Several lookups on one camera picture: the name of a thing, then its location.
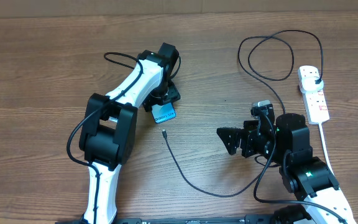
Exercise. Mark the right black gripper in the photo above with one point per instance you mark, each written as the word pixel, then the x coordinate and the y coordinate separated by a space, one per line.
pixel 235 135

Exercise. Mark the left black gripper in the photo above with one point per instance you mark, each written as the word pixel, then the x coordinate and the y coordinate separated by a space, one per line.
pixel 172 93

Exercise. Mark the Samsung Galaxy smartphone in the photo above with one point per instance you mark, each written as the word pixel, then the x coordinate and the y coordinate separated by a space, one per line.
pixel 163 113

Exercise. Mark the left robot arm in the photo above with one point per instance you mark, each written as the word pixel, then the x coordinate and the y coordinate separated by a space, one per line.
pixel 108 131

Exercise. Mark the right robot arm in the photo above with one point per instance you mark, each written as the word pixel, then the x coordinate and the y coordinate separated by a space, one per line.
pixel 285 140

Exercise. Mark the white charger plug adapter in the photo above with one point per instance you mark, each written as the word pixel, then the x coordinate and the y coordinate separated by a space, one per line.
pixel 310 84

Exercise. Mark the white power strip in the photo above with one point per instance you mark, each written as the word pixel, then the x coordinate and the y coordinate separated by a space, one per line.
pixel 315 102

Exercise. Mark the cardboard backdrop panel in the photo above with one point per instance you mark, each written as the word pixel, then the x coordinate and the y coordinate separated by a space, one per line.
pixel 64 8

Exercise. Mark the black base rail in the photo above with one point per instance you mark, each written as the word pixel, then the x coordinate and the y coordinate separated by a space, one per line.
pixel 194 221

